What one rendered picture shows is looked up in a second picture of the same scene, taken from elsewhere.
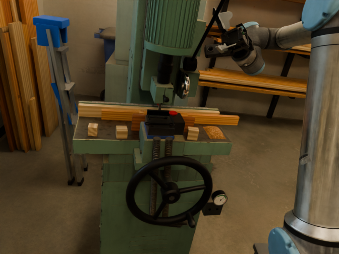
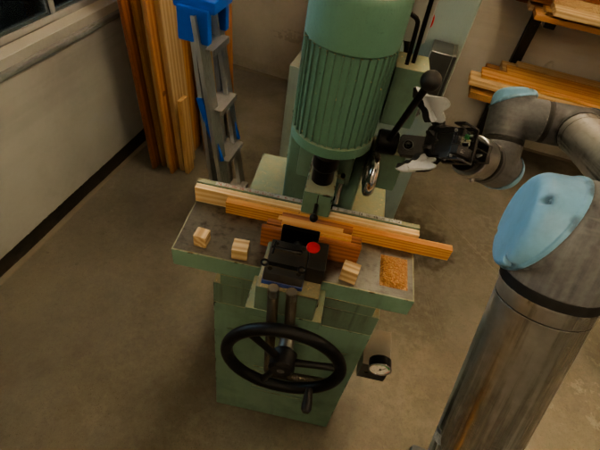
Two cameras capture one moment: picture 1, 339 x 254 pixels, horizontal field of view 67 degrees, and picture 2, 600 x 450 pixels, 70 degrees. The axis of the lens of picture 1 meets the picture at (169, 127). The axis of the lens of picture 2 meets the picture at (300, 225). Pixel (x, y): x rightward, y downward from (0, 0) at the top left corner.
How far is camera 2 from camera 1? 0.43 m
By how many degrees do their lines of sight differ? 23
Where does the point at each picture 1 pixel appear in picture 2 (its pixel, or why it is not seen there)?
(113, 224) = not seen: hidden behind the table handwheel
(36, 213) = (165, 273)
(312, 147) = (446, 429)
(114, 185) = (229, 308)
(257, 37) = (520, 122)
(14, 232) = (136, 292)
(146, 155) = (259, 302)
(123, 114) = (257, 212)
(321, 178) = not seen: outside the picture
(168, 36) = (320, 130)
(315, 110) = (464, 384)
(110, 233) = not seen: hidden behind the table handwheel
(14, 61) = (159, 40)
